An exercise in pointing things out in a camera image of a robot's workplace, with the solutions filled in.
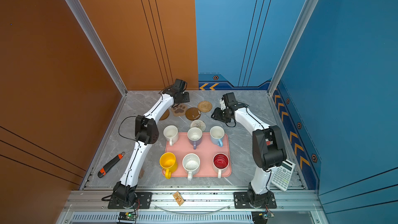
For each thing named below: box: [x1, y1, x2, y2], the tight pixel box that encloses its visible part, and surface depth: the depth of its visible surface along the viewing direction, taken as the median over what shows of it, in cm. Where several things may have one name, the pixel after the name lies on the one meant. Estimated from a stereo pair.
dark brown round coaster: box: [185, 107, 202, 121], surface depth 108 cm
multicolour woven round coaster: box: [189, 119, 207, 133], surface depth 104 cm
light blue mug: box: [209, 125, 225, 148], surface depth 89 cm
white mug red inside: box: [212, 152, 230, 179], surface depth 81 cm
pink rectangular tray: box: [161, 132, 233, 181], surface depth 85 cm
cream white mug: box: [163, 124, 179, 147], surface depth 89 cm
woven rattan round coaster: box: [197, 100, 213, 113], surface depth 114 cm
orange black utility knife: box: [97, 151, 126, 178], surface depth 86 cm
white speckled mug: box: [182, 152, 201, 181], surface depth 80 cm
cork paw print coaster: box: [171, 103, 189, 117], surface depth 110 cm
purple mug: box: [187, 126, 203, 150], surface depth 91 cm
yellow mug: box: [159, 151, 178, 180], surface depth 80 cm
